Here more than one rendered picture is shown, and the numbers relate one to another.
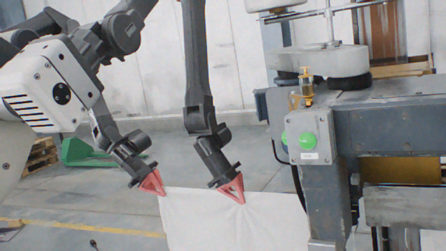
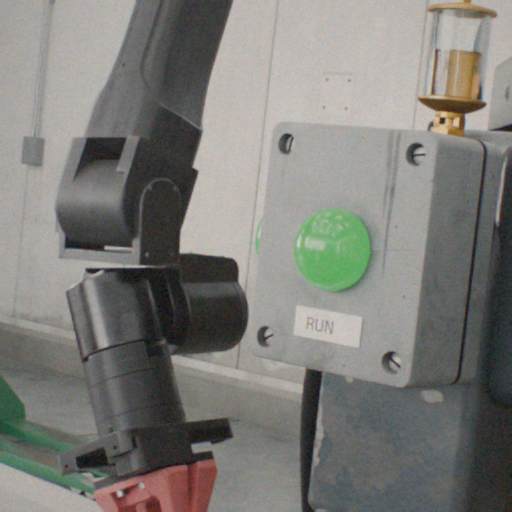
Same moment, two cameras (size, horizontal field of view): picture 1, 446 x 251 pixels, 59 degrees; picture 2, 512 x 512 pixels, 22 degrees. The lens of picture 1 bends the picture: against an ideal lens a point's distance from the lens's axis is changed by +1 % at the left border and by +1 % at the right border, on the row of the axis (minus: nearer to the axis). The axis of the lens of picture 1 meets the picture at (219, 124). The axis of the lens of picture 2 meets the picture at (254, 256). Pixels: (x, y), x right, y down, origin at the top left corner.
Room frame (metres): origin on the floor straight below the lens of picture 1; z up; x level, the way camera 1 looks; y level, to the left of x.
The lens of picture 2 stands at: (0.18, -0.21, 1.30)
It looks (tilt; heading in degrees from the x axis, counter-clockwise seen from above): 3 degrees down; 12
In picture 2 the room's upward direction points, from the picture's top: 6 degrees clockwise
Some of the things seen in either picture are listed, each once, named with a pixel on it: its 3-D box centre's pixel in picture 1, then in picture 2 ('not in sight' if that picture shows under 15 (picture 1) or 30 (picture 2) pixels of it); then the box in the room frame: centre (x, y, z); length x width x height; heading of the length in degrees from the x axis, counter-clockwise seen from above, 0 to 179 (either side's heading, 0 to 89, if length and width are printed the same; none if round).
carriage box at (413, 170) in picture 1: (385, 120); not in sight; (1.06, -0.46, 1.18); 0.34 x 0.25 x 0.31; 151
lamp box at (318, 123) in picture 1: (311, 137); (373, 251); (0.67, -0.16, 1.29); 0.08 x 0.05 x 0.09; 61
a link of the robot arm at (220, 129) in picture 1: (209, 130); (158, 267); (1.04, 0.03, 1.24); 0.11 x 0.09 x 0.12; 149
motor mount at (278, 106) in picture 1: (316, 111); not in sight; (1.09, -0.28, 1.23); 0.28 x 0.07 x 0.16; 61
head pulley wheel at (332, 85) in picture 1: (348, 81); not in sight; (0.81, -0.28, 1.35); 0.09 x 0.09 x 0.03
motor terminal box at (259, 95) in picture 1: (267, 107); not in sight; (1.21, -0.16, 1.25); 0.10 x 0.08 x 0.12; 176
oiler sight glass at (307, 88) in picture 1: (306, 85); (457, 56); (0.73, -0.17, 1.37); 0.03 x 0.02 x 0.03; 61
